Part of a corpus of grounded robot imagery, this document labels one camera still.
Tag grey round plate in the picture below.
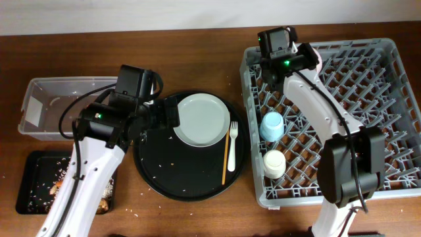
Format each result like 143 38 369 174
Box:
174 93 230 147

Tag light blue cup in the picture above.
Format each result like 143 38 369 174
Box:
259 111 284 142

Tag white plastic fork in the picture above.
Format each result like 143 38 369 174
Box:
228 121 238 172

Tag wooden chopstick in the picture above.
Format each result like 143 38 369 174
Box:
221 129 230 186

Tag cream white cup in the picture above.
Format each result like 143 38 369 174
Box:
263 149 286 179

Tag rice and peanut shells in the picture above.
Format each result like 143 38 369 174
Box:
28 157 114 215

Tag pink bowl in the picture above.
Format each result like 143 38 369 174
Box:
313 48 323 74

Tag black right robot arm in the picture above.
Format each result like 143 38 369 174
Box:
257 26 385 236

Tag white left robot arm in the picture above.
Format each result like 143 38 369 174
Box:
37 65 180 236

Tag clear plastic waste bin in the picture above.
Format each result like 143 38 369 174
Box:
18 76 117 141

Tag grey dishwasher rack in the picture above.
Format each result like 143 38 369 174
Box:
239 38 420 209

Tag round black serving tray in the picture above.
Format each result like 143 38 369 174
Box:
133 99 250 201

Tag black rectangular tray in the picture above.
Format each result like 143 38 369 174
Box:
15 150 116 215

